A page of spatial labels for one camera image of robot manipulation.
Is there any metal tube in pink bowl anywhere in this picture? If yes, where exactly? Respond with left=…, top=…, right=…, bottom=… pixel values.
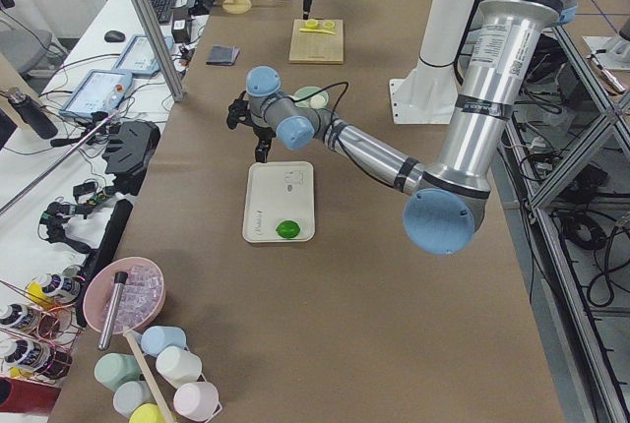
left=97, top=272, right=128, bottom=351

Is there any black water bottle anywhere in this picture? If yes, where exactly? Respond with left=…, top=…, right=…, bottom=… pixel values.
left=6, top=88, right=58, bottom=140

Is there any white cup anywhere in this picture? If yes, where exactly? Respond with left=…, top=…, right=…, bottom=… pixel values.
left=156, top=346, right=202, bottom=389

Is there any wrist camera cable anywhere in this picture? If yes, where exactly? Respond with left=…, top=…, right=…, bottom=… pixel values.
left=292, top=80, right=351, bottom=124

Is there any mint green bowl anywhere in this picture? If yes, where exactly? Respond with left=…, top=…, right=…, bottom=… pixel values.
left=292, top=86, right=329, bottom=108

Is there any grey folded cloth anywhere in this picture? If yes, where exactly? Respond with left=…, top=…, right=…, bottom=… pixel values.
left=206, top=45, right=240, bottom=66

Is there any pink bowl with ice cubes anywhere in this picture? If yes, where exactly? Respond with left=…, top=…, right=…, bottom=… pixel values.
left=83, top=257, right=165, bottom=334

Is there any black computer mouse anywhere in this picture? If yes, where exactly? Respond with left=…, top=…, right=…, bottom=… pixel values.
left=103, top=30, right=126, bottom=43

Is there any grey cup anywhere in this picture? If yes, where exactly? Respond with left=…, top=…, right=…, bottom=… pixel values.
left=112, top=381, right=154, bottom=419

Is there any pink cup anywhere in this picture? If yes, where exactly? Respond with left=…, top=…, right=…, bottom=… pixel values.
left=173, top=382, right=221, bottom=422

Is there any green cup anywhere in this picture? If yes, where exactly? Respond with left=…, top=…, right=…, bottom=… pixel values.
left=94, top=353, right=142, bottom=392

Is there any black plastic bracket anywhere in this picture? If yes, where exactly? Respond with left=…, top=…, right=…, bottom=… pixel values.
left=101, top=120, right=160, bottom=196

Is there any near teach pendant tablet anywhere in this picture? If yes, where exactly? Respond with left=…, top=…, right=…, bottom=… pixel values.
left=59, top=69, right=133, bottom=119

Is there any teach pendant tablet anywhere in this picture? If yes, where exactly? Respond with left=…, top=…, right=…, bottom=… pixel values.
left=112, top=34, right=159, bottom=78
left=59, top=69, right=133, bottom=119

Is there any copper wire bottle rack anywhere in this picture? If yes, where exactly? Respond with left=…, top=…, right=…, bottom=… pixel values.
left=1, top=266, right=84, bottom=386

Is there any light blue cup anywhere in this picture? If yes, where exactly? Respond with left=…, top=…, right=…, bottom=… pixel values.
left=140, top=326, right=187, bottom=357

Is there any green lime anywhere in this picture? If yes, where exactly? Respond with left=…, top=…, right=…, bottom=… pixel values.
left=276, top=219, right=301, bottom=239

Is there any aluminium frame post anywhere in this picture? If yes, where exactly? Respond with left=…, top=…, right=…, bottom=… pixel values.
left=131, top=0, right=184, bottom=102

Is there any yellow cup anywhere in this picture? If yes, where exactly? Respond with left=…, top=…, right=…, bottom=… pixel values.
left=129, top=403, right=165, bottom=423

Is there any cream rabbit tray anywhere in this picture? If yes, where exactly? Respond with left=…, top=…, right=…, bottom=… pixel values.
left=242, top=161, right=315, bottom=243

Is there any bamboo cutting board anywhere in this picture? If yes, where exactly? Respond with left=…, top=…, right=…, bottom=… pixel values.
left=288, top=19, right=345, bottom=64

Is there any far teach pendant tablet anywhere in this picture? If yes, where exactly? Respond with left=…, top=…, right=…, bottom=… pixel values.
left=112, top=34, right=159, bottom=78

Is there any lemon half near handle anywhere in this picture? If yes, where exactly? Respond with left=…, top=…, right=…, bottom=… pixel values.
left=304, top=19, right=319, bottom=30

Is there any yellow plastic knife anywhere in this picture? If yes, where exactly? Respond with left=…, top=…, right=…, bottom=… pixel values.
left=298, top=27, right=336, bottom=35

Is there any white steamed bun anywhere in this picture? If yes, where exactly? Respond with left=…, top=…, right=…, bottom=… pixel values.
left=309, top=93, right=328, bottom=109

